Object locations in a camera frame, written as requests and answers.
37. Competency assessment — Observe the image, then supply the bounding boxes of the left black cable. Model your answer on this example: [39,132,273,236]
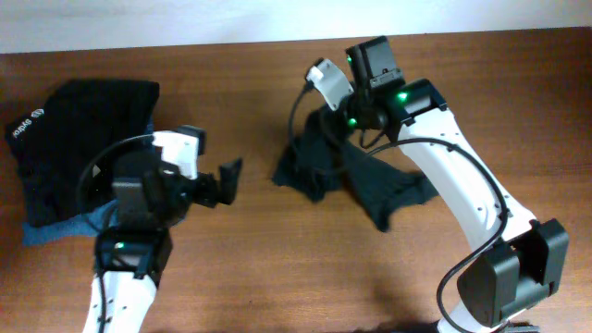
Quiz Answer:
[76,133,156,333]

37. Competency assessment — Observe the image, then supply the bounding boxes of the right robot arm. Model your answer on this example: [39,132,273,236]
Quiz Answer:
[305,36,569,332]

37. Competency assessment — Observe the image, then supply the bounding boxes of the dark green t-shirt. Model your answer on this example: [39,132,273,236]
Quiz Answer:
[272,106,438,232]

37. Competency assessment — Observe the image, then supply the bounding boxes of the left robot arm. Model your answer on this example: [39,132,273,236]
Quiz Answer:
[83,151,242,332]

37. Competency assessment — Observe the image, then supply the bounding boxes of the black cable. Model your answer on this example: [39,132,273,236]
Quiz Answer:
[76,133,156,333]
[287,82,511,333]

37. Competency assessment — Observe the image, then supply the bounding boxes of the blue denim jeans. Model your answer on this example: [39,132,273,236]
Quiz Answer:
[20,115,156,246]

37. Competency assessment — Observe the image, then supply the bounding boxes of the right black cable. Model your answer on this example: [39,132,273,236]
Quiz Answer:
[287,82,511,333]

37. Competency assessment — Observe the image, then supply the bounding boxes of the black folded garment with logo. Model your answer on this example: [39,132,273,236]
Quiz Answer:
[5,79,160,228]

